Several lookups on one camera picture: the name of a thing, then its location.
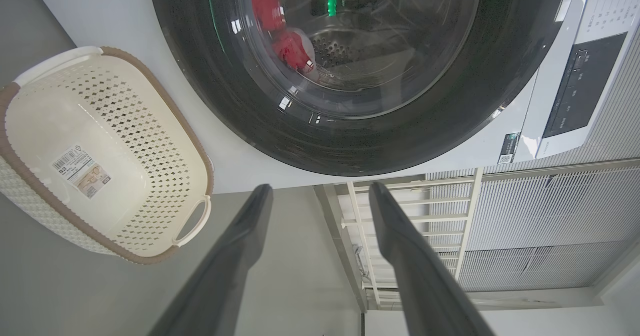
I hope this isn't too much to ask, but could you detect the cream perforated laundry basket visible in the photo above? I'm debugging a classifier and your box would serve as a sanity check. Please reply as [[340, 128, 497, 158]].
[[0, 46, 215, 265]]

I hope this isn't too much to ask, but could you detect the red and white garment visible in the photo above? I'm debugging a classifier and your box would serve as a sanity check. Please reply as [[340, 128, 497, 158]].
[[250, 0, 317, 75]]

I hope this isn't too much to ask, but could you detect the white barcode label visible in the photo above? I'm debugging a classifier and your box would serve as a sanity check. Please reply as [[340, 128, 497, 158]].
[[51, 145, 112, 200]]

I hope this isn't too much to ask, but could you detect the white metal rack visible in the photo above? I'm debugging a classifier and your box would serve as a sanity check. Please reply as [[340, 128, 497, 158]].
[[314, 169, 484, 312]]

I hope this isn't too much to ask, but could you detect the white slatted panel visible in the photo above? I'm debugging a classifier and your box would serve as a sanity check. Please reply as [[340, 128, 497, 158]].
[[427, 24, 640, 293]]

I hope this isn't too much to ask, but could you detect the black round washer door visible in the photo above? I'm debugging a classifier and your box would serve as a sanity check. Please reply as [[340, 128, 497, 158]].
[[147, 0, 573, 177]]

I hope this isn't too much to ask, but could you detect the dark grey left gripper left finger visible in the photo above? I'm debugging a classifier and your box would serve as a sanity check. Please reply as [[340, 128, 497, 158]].
[[149, 184, 274, 336]]

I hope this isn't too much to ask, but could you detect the white washing machine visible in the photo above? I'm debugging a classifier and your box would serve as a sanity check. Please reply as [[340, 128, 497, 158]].
[[25, 0, 640, 194]]

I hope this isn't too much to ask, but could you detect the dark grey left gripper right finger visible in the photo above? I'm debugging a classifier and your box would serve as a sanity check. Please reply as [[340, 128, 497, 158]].
[[368, 182, 496, 336]]

